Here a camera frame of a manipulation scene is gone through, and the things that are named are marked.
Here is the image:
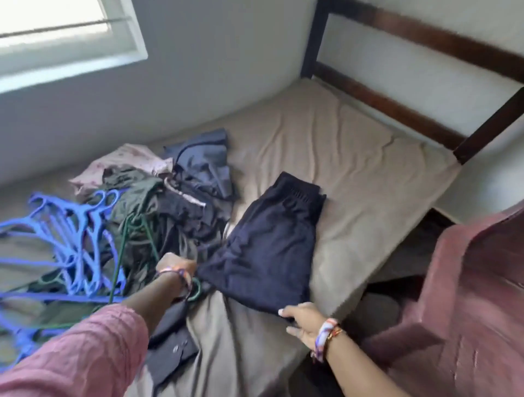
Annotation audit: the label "person's right hand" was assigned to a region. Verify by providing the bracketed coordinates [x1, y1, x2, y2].
[277, 302, 330, 350]

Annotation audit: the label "person's left hand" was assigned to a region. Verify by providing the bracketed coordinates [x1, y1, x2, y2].
[156, 252, 199, 300]

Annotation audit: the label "grey button shirt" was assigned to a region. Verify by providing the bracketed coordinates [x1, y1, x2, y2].
[144, 245, 226, 392]

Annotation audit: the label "navy blue shorts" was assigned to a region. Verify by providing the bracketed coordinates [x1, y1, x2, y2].
[196, 171, 328, 316]

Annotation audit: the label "olive green button shirt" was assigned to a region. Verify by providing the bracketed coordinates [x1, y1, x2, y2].
[33, 166, 206, 328]

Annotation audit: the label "blue striped shirt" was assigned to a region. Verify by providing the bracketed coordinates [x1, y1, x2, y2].
[160, 128, 239, 202]

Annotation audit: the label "pile of blue hangers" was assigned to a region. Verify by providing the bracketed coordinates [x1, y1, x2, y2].
[0, 188, 129, 371]

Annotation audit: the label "pink floral striped garment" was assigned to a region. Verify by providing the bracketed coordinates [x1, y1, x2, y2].
[69, 143, 175, 196]

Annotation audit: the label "person's right forearm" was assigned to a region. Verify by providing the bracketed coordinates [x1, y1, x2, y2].
[323, 331, 410, 397]

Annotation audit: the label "bed with beige sheet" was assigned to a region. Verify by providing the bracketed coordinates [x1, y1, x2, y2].
[0, 76, 463, 397]

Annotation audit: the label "dark wooden bed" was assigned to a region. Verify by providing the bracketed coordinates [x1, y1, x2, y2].
[299, 0, 524, 234]

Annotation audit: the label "striped orange purple bangle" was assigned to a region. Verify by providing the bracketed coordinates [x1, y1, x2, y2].
[156, 266, 194, 301]

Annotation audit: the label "striped white purple bangle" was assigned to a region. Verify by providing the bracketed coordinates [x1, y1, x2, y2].
[313, 317, 339, 364]

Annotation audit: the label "maroon plastic chair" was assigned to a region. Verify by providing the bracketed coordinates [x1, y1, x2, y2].
[360, 200, 524, 397]

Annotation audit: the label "white framed window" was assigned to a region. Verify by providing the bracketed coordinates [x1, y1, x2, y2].
[0, 0, 149, 96]

